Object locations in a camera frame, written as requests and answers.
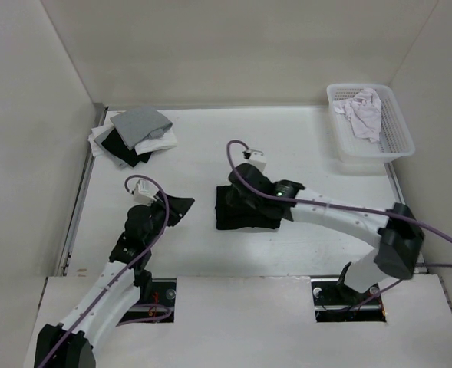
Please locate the white plastic basket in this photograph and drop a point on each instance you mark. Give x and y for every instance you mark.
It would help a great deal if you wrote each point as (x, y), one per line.
(395, 138)

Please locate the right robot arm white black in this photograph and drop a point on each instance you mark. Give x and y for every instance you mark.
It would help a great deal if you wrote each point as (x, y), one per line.
(393, 234)

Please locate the black tank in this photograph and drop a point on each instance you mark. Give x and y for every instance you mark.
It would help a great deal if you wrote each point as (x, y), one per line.
(232, 213)
(115, 145)

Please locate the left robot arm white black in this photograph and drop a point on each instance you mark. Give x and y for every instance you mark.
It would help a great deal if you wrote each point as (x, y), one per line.
(77, 338)

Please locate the crumpled white tank top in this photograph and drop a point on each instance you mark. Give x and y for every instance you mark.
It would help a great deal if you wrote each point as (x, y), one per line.
(363, 112)

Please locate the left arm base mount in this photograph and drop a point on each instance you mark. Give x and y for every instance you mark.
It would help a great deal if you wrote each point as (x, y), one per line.
(155, 306)

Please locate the folded grey tank top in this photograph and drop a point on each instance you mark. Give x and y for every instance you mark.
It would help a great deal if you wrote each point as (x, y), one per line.
(140, 124)

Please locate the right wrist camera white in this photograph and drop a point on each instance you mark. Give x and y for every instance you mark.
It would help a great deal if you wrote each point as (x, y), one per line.
(255, 158)

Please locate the folded white tank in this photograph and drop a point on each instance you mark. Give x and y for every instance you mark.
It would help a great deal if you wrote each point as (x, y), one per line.
(167, 141)
(96, 139)

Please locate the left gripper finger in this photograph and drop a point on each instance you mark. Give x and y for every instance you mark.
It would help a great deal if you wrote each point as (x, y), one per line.
(164, 200)
(178, 207)

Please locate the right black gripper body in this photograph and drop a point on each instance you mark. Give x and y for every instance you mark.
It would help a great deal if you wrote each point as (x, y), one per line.
(248, 199)

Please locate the folded black tank top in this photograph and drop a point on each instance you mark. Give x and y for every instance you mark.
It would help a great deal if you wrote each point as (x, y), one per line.
(115, 145)

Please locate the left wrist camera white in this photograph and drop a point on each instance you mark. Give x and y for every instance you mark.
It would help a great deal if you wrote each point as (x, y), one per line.
(142, 193)

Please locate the metal table edge rail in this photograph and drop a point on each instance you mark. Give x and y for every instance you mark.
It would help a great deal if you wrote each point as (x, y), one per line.
(67, 242)

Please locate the bottom folded white tank top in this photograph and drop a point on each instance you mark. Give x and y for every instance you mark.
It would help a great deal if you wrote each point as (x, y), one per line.
(96, 139)

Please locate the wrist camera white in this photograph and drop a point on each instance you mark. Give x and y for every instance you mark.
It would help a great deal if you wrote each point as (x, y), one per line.
(142, 193)
(255, 158)

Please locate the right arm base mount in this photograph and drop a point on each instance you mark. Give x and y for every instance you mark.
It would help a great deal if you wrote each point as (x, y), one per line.
(335, 303)

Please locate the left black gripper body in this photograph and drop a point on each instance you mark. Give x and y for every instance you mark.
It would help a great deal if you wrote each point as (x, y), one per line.
(157, 211)

